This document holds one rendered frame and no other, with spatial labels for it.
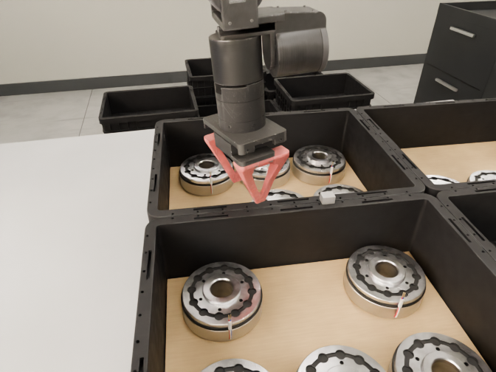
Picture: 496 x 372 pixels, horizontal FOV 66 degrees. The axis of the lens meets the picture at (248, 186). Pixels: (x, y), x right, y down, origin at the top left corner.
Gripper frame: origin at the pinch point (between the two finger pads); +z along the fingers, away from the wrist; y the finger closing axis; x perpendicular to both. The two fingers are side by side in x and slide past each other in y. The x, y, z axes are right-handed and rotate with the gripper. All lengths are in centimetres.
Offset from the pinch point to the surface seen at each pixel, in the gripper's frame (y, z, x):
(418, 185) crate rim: -9.3, 4.0, -23.2
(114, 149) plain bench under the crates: 68, 20, 8
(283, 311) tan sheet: -10.9, 13.1, 1.9
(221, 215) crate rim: -1.0, 2.2, 4.8
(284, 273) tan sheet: -5.6, 12.8, -1.8
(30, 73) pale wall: 333, 52, 24
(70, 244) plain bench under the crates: 32.9, 21.9, 25.2
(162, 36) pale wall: 298, 36, -84
